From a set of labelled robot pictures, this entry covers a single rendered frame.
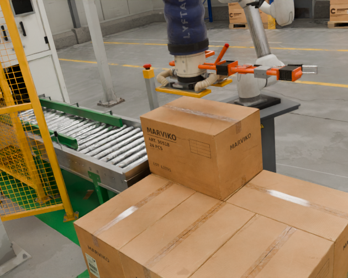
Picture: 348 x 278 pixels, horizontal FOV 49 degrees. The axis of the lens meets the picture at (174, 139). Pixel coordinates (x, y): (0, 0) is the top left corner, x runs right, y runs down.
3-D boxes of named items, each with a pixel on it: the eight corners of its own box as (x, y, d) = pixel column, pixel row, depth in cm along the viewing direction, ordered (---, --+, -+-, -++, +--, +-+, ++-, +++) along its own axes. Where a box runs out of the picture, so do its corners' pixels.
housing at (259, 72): (253, 78, 183) (253, 69, 181) (261, 74, 187) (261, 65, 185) (266, 79, 178) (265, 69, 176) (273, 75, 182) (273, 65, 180)
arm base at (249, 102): (252, 95, 290) (251, 87, 288) (268, 101, 271) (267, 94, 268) (231, 101, 286) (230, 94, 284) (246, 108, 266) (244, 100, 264)
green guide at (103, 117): (32, 103, 433) (30, 96, 429) (40, 101, 439) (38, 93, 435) (121, 127, 326) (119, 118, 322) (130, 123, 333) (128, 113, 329)
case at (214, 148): (150, 172, 249) (139, 116, 233) (191, 148, 273) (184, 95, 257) (221, 201, 208) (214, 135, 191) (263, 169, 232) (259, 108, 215)
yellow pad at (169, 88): (155, 91, 220) (153, 83, 218) (167, 86, 227) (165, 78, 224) (199, 98, 198) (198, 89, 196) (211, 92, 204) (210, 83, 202)
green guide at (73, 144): (-14, 121, 399) (-17, 112, 396) (-5, 117, 406) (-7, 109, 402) (68, 153, 293) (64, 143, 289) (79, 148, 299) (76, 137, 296)
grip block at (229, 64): (215, 75, 197) (214, 64, 194) (226, 70, 203) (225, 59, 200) (228, 76, 191) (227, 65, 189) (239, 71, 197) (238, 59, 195)
